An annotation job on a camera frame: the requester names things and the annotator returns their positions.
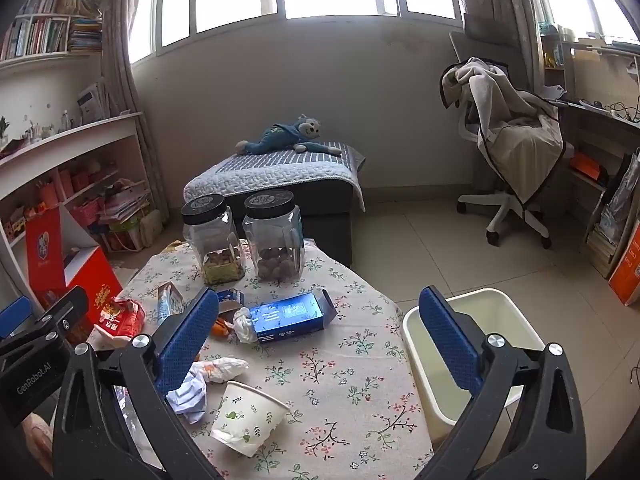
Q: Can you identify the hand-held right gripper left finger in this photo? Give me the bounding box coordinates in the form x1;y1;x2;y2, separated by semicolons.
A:
52;287;223;480

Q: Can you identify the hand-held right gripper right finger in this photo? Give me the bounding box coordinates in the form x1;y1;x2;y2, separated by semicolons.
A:
415;286;587;480

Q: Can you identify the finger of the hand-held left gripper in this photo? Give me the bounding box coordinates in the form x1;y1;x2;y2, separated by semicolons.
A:
27;286;90;345
0;296;32;339

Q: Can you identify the blue and white packet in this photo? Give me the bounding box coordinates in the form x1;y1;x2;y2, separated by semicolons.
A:
156;282;187;323

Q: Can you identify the white wrapper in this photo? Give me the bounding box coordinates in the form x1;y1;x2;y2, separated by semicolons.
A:
192;356;249;385

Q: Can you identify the bluish paper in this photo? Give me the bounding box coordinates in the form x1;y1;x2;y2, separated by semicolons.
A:
166;375;208;423

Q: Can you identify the red snack packet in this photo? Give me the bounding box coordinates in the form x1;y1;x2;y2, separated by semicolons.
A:
94;296;147;338

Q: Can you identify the white plastic bin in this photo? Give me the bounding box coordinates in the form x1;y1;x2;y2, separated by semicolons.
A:
402;287;546;452

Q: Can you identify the white tissue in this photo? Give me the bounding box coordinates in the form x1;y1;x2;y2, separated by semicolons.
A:
232;307;259;343

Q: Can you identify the small blue biscuit carton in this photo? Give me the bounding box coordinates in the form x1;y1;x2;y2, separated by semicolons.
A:
216;288;244;313

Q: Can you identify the white paper cup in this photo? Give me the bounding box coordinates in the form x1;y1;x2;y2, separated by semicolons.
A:
210;381;292;457

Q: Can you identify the large blue cardboard box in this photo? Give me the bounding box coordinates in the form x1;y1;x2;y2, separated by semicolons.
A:
248;290;337;345

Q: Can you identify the person's left hand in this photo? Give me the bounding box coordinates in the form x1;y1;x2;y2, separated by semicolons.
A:
20;411;55;477

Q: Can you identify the red gift box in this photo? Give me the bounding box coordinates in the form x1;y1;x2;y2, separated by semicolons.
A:
25;205;123;343

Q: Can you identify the clear bag with green label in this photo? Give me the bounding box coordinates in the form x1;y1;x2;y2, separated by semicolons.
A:
181;193;247;286

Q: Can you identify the cream quilted bag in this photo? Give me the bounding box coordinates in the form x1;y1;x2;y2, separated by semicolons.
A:
139;208;164;247

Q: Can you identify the floral tablecloth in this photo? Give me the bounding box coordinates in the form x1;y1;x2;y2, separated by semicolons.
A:
87;239;436;480

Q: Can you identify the white office chair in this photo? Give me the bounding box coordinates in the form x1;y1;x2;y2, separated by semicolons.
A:
448;30;576;250

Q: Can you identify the dark ottoman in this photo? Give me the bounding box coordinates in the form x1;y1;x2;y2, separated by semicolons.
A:
297;195;355;267

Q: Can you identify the white bookshelf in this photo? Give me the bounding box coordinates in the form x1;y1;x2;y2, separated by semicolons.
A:
0;111;157;306

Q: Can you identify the orange cardboard box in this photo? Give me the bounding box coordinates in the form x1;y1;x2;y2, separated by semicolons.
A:
607;220;640;307

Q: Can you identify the grey quilted cover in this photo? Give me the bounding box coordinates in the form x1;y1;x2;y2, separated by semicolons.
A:
183;144;367;212

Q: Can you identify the grey bag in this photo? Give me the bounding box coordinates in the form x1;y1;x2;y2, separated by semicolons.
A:
597;152;640;247

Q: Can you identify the beige blanket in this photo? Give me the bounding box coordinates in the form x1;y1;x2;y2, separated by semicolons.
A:
440;57;566;206

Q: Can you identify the blue plush monkey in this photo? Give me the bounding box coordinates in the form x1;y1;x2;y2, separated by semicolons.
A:
236;114;343;157

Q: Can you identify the beige curtain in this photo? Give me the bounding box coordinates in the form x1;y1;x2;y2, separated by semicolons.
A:
447;0;544;92
97;0;167;221

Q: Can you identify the wooden desk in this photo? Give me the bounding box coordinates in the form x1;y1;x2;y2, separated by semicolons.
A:
539;25;640;261

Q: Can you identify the row of books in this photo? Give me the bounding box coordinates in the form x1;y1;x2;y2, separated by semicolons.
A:
0;15;69;61

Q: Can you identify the stack of books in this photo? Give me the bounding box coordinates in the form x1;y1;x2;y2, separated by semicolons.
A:
67;19;104;52

